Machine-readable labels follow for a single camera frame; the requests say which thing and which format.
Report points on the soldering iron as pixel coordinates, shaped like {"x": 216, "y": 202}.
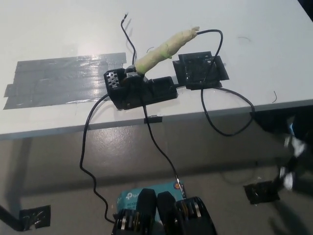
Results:
{"x": 161, "y": 55}

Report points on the black soldering iron base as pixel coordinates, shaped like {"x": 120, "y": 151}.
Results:
{"x": 137, "y": 94}

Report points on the black robot torso blocks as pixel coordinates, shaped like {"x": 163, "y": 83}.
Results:
{"x": 168, "y": 215}

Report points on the small black tape strip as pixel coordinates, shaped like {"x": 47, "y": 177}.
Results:
{"x": 153, "y": 119}

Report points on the black taped square plate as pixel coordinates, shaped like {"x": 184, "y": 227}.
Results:
{"x": 199, "y": 69}

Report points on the teal router box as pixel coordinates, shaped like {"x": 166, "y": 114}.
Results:
{"x": 128, "y": 197}

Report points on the black floor tape patch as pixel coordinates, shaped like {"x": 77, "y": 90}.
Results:
{"x": 260, "y": 194}
{"x": 36, "y": 216}

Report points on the grey duct tape patch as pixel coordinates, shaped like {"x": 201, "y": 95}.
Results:
{"x": 56, "y": 78}

